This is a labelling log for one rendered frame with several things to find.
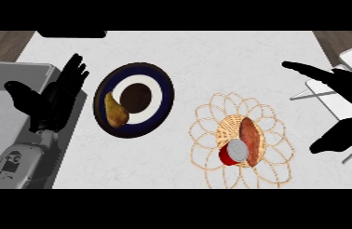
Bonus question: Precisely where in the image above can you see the red can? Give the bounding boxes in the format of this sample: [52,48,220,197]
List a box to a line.
[217,138,250,167]

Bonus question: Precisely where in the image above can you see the brown pear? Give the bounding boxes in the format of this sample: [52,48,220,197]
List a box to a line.
[104,91,130,128]

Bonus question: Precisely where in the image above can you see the black flat object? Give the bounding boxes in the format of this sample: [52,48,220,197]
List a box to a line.
[37,31,108,39]

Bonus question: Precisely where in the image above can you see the reddish brown sweet potato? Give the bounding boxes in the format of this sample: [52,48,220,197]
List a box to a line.
[240,116,263,168]

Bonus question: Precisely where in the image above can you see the dark blue and white plate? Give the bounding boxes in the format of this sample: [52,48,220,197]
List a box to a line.
[92,62,176,140]

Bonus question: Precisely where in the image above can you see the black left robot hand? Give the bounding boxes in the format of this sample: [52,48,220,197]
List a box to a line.
[3,53,90,134]

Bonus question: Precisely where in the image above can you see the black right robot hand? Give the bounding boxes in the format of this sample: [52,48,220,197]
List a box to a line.
[281,61,352,155]

